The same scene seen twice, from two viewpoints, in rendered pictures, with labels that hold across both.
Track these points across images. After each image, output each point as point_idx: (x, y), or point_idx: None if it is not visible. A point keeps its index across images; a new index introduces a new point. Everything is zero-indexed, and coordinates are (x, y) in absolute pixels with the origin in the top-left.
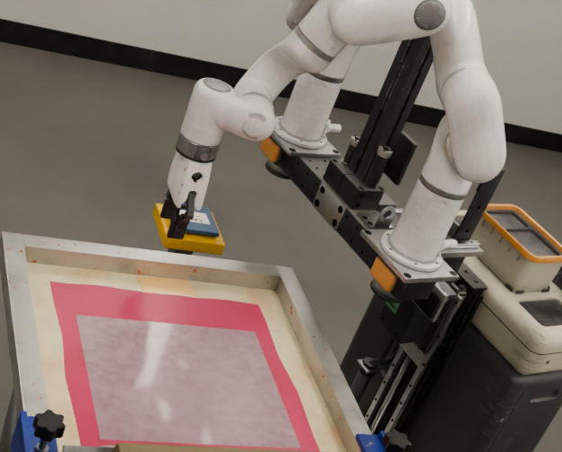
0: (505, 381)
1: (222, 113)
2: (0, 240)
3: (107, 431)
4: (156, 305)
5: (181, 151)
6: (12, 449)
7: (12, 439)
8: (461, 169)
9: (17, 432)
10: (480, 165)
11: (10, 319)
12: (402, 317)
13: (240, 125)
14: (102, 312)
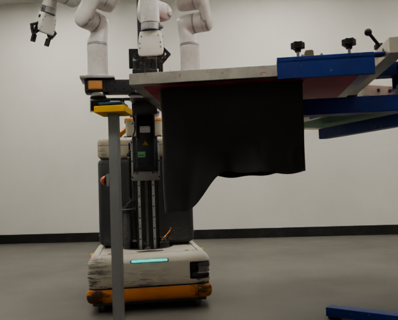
0: None
1: (160, 6)
2: (132, 77)
3: None
4: None
5: (153, 27)
6: (284, 74)
7: (279, 73)
8: (208, 23)
9: (282, 65)
10: (211, 20)
11: (200, 72)
12: (150, 154)
13: (166, 10)
14: None
